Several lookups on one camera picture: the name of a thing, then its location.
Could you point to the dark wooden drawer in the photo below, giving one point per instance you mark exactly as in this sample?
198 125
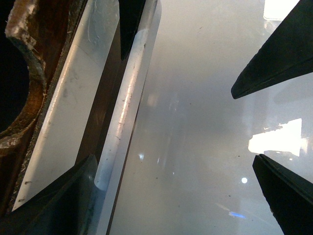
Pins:
34 44

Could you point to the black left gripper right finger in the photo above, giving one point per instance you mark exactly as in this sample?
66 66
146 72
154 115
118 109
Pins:
290 196

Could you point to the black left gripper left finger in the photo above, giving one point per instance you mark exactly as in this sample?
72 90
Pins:
59 209

